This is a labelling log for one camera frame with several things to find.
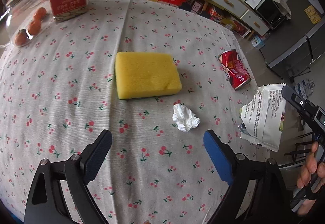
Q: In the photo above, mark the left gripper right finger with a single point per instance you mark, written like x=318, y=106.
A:
x=234, y=169

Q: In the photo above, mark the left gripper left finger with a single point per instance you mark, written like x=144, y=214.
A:
x=82, y=169

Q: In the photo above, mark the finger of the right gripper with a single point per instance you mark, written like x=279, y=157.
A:
x=303, y=106

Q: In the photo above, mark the white snack wrapper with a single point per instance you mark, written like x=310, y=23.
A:
x=263, y=118

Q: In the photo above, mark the crushed red soda can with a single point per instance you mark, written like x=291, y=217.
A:
x=235, y=70

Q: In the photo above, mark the white tissue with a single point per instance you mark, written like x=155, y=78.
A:
x=184, y=118

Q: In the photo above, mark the yellow green sponge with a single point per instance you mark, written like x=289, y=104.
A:
x=145, y=74

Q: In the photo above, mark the person right hand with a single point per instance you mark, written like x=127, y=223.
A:
x=309, y=168

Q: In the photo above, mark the grey refrigerator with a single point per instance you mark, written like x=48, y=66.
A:
x=290, y=50

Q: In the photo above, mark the cherry print tablecloth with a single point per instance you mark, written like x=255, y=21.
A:
x=59, y=92

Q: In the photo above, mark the orange tangerine right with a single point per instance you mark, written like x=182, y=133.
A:
x=34, y=27

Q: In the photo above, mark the orange tangerine top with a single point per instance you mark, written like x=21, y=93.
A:
x=40, y=13

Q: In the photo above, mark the glass teapot wooden lid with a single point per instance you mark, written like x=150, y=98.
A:
x=18, y=15

